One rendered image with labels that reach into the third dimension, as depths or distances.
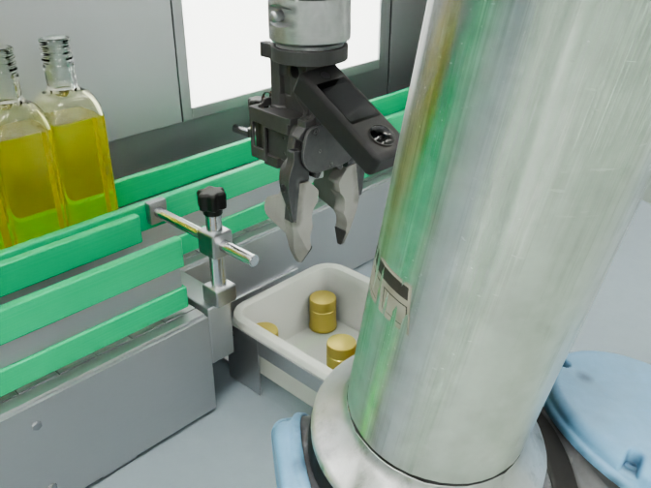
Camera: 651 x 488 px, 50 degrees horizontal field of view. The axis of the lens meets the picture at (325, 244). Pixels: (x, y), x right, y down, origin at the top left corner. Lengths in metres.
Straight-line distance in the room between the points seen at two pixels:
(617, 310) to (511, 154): 0.84
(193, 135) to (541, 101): 0.87
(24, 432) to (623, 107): 0.57
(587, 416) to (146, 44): 0.71
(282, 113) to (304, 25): 0.09
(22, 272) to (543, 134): 0.58
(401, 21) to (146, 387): 0.86
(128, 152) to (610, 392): 0.73
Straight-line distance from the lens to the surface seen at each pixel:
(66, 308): 0.66
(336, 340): 0.80
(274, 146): 0.69
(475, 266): 0.23
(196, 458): 0.76
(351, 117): 0.62
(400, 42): 1.35
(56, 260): 0.72
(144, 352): 0.70
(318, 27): 0.63
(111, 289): 0.67
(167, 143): 1.02
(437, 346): 0.26
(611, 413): 0.41
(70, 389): 0.68
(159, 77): 0.95
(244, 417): 0.80
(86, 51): 0.90
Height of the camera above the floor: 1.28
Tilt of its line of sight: 28 degrees down
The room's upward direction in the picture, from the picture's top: straight up
